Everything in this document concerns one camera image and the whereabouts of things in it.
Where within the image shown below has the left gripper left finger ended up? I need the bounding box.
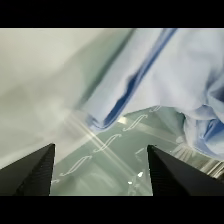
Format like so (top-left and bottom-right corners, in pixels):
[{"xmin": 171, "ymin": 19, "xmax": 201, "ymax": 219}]
[{"xmin": 0, "ymin": 143, "xmax": 56, "ymax": 197}]

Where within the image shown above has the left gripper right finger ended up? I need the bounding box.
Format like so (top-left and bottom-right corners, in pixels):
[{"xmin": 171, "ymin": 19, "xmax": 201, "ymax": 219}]
[{"xmin": 146, "ymin": 144, "xmax": 224, "ymax": 197}]

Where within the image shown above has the light blue shirt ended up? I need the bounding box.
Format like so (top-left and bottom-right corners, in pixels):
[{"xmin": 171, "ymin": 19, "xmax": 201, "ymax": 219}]
[{"xmin": 77, "ymin": 28, "xmax": 224, "ymax": 162}]

